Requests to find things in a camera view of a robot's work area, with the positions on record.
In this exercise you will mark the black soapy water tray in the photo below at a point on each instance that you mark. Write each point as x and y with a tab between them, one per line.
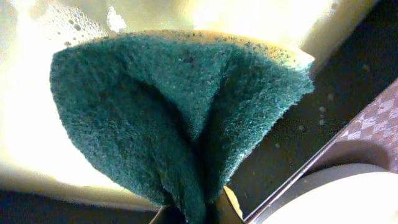
354	75

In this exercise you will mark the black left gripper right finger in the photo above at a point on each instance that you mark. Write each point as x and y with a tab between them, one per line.
228	208

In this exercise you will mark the pale green plate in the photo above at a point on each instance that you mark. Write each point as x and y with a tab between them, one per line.
345	194

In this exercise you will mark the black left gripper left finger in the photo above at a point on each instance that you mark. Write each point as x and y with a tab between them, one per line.
168	215

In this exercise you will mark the dark brown serving tray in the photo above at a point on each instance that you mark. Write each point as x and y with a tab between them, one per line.
368	140

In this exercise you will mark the green and yellow sponge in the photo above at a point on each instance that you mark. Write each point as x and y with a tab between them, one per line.
170	114

